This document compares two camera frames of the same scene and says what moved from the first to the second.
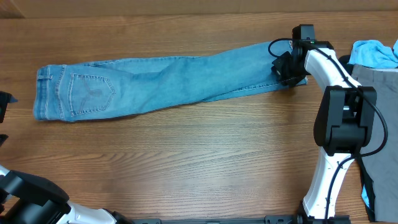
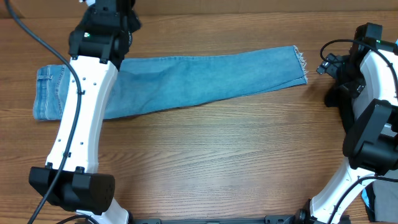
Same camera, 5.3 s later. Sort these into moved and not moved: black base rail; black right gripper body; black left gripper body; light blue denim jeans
Moved: black left gripper body; black right gripper body
Not moved: black base rail; light blue denim jeans
